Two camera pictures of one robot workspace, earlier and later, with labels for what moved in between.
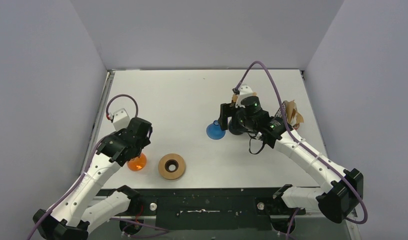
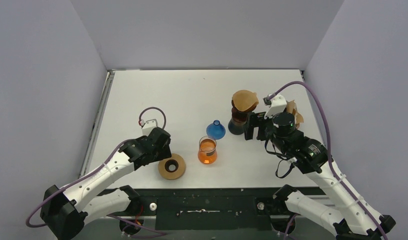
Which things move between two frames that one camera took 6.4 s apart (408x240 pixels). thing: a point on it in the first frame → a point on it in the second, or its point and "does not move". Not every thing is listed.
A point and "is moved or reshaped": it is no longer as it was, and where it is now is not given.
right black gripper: x=227 y=110 → x=255 y=120
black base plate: x=211 y=209 does not move
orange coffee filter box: x=293 y=117 does not move
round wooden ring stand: x=169 y=159 does not move
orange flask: x=137 y=163 is moved or reshaped
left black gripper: x=137 y=145 → x=160 y=142
